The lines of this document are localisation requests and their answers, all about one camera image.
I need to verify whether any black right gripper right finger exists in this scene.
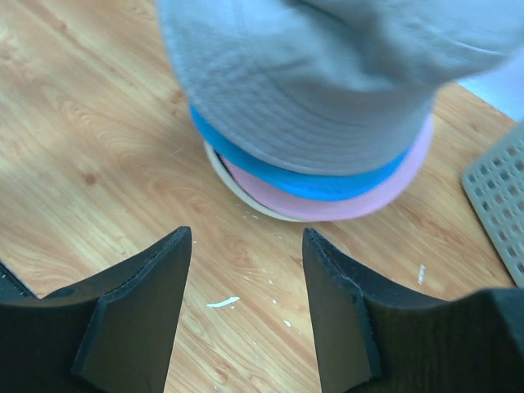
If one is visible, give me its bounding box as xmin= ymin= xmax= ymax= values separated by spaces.
xmin=302 ymin=228 xmax=523 ymax=392

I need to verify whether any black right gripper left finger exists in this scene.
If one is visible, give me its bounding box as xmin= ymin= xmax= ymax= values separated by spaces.
xmin=1 ymin=227 xmax=192 ymax=392

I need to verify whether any blue hat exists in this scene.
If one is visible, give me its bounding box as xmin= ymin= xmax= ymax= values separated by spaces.
xmin=189 ymin=106 xmax=408 ymax=201

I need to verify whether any pink bucket hat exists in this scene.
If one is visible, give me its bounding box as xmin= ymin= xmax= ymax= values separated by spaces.
xmin=225 ymin=116 xmax=433 ymax=222

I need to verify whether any beige bucket hat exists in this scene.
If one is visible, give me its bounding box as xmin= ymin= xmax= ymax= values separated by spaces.
xmin=203 ymin=141 xmax=305 ymax=223

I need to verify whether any grey hat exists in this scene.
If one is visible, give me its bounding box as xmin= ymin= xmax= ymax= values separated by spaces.
xmin=157 ymin=0 xmax=523 ymax=176

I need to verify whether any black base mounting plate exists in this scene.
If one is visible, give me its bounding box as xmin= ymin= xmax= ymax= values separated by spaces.
xmin=0 ymin=262 xmax=35 ymax=302

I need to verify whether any grey plastic basket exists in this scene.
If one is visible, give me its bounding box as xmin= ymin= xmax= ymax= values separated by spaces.
xmin=462 ymin=123 xmax=523 ymax=288

